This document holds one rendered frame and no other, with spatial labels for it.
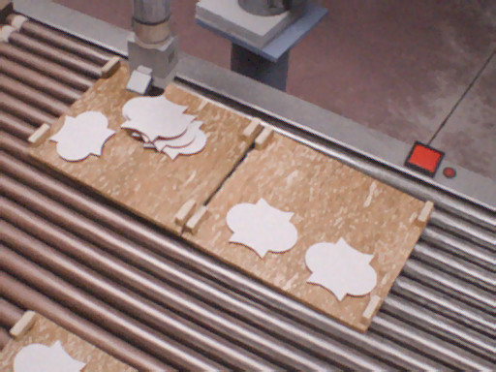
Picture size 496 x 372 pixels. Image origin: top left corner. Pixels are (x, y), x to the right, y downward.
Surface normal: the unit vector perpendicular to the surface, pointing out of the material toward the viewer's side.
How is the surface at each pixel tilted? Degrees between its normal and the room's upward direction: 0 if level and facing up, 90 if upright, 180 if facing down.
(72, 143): 0
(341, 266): 0
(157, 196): 0
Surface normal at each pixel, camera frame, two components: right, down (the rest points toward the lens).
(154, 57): -0.41, 0.68
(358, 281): 0.04, -0.66
